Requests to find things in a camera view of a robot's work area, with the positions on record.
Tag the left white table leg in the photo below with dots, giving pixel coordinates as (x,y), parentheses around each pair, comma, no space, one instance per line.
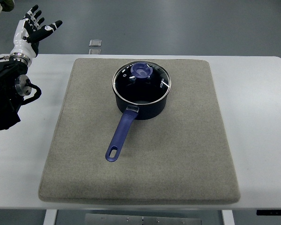
(50,217)

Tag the dark blue saucepan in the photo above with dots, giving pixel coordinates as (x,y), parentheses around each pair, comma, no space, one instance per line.
(130,112)

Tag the floor metal plate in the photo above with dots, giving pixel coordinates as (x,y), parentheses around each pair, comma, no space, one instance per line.
(96,51)
(95,43)

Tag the white table leg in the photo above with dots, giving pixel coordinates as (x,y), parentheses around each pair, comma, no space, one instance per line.
(50,217)
(227,217)

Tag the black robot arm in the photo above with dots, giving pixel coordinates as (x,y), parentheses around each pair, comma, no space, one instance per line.
(16,89)

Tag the beige fabric mat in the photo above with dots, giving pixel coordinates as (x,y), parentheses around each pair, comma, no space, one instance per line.
(181,156)

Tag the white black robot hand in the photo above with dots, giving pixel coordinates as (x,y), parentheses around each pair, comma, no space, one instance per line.
(30,32)

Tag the right white table leg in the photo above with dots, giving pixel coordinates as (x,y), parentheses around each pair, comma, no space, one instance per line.
(227,217)

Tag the grey metal base plate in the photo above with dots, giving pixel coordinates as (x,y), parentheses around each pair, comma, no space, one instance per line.
(106,219)

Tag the glass pot lid blue knob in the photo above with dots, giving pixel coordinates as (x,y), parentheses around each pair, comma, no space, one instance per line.
(141,83)

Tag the black table control panel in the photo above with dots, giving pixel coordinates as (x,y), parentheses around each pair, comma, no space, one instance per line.
(268,212)

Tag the upper floor metal plate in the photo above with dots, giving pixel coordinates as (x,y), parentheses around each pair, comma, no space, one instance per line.
(95,43)

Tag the lower floor metal plate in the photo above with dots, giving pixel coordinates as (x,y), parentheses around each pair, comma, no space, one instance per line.
(96,51)

